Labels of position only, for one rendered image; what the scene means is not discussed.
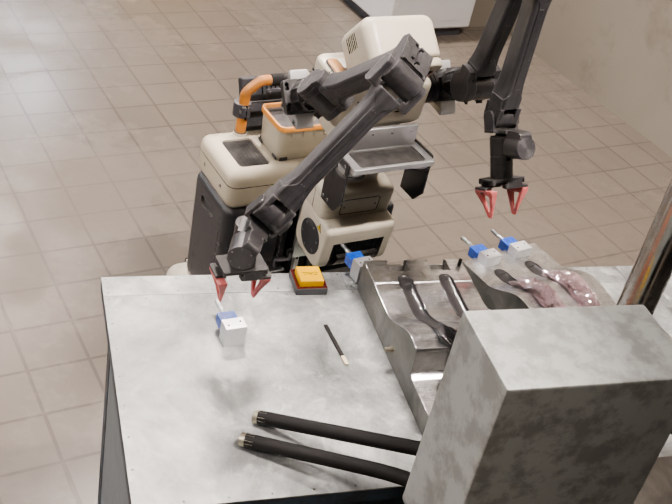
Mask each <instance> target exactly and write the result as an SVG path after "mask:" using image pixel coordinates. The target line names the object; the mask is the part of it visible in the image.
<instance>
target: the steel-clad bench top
mask: <svg viewBox="0 0 672 504"><path fill-rule="evenodd" d="M632 267H633V266H605V267H566V268H569V269H574V270H579V271H584V272H587V273H589V274H591V275H593V276H594V277H595V278H596V279H597V280H598V281H599V282H600V283H601V285H602V286H603V287H604V288H605V290H606V291H607V292H608V294H609V295H610V296H611V298H612V299H613V300H614V302H615V303H616V304H617V301H618V299H619V297H620V295H621V292H622V290H623V288H624V286H625V283H626V281H627V279H628V277H629V274H630V272H631V270H632ZM349 274H350V272H322V275H323V277H324V280H325V282H326V285H327V287H328V291H327V294H323V295H296V294H295V291H294V288H293V286H292V283H291V280H290V278H289V273H275V274H271V275H272V277H271V281H270V282H269V283H268V284H267V285H266V286H264V287H263V288H262V289H261V290H260V291H259V292H258V294H257V295H256V296H255V297H254V298H253V297H252V296H251V281H241V280H240V278H239V275H236V276H227V278H225V280H226V282H227V284H228V285H227V288H226V291H225V293H224V296H223V299H222V301H221V304H222V306H223V308H224V310H225V312H227V311H235V313H236V315H237V317H243V319H244V321H245V323H246V325H247V333H246V339H245V344H244V345H239V346H232V347H226V348H224V347H223V345H222V343H221V341H220V339H219V334H220V330H219V328H218V326H217V324H216V315H217V313H219V312H220V311H219V309H218V307H217V306H216V304H215V300H216V299H218V298H217V292H216V286H215V283H214V280H213V277H212V275H180V276H133V277H101V283H102V291H103V298H104V305H105V313H106V320H107V328H108V335H109V342H110V350H111V357H112V365H113V372H114V379H115V387H116V394H117V402H118V409H119V417H120V424H121V431H122V439H123V446H124V454H125V461H126V468H127V476H128V483H129V491H130V498H131V504H230V503H240V502H251V501H261V500H272V499H282V498H293V497H304V496H314V495H325V494H335V493H346V492H356V491H367V490H377V489H388V488H398V487H404V486H401V485H398V484H395V483H392V482H389V481H386V480H382V479H378V478H374V477H370V476H366V475H361V474H357V473H353V472H348V471H344V470H340V469H335V468H331V467H327V466H322V465H318V464H314V463H309V462H305V461H301V460H296V459H292V458H288V457H283V456H279V455H275V454H270V453H266V452H261V451H257V450H253V449H248V448H244V447H240V446H239V445H238V441H239V437H240V434H241V433H242V432H246V433H250V434H255V435H259V436H264V437H268V438H273V439H277V440H281V441H286V442H290V443H295V444H299V445H304V446H308V447H312V448H317V449H321V450H326V451H330V452H334V453H339V454H343V455H348V456H352V457H357V458H361V459H365V460H370V461H374V462H378V463H382V464H386V465H390V466H393V467H397V468H400V469H403V470H406V471H409V472H411V469H412V466H413V463H414V460H415V457H416V456H414V455H408V454H403V453H398V452H393V451H388V450H383V449H378V448H373V447H368V446H363V445H358V444H353V443H348V442H343V441H338V440H333V439H328V438H323V437H318V436H313V435H308V434H303V433H298V432H293V431H288V430H283V429H278V428H273V427H268V426H263V425H258V424H253V423H252V414H253V412H254V410H256V409H257V410H262V411H268V412H273V413H278V414H283V415H288V416H293V417H298V418H304V419H309V420H314V421H319V422H324V423H329V424H334V425H340V426H345V427H350V428H355V429H360V430H365V431H371V432H376V433H381V434H386V435H391V436H396V437H401V438H407V439H412V440H417V441H421V439H422V436H423V435H422V434H421V432H420V430H419V427H418V425H417V423H416V421H415V418H414V416H413V414H412V412H411V409H410V407H409V405H408V402H407V400H406V398H405V396H404V393H403V391H402V389H401V387H400V384H399V382H398V380H397V378H396V375H395V373H394V371H393V369H392V366H391V364H390V362H389V360H388V357H387V355H386V353H385V351H384V348H383V346H382V344H381V341H380V339H379V337H378V335H377V332H376V330H375V328H374V326H373V323H372V321H371V319H370V317H369V314H368V312H367V310H366V308H365V305H364V303H363V301H362V298H361V296H360V294H359V292H358V289H357V288H358V283H355V282H354V280H353V279H352V278H351V277H350V275H349ZM653 317H654V318H655V320H656V321H657V322H658V324H659V325H660V326H661V327H662V329H663V330H665V331H666V332H667V333H668V334H669V335H670V336H672V276H671V278H670V280H669V282H668V284H667V286H666V288H665V290H664V293H663V295H662V297H661V299H660V301H659V303H658V305H657V307H656V309H655V312H654V314H653ZM325 324H327V325H328V326H329V328H330V330H331V332H332V334H333V335H334V337H335V339H336V341H337V343H338V344H339V346H340V348H341V350H342V352H343V354H344V355H345V357H346V359H347V361H348V363H349V365H345V364H344V362H343V360H342V358H341V357H340V355H339V353H338V351H337V349H336V347H335V346H334V344H333V342H332V340H331V338H330V336H329V335H328V333H327V331H326V329H325V327H324V325H325Z"/></svg>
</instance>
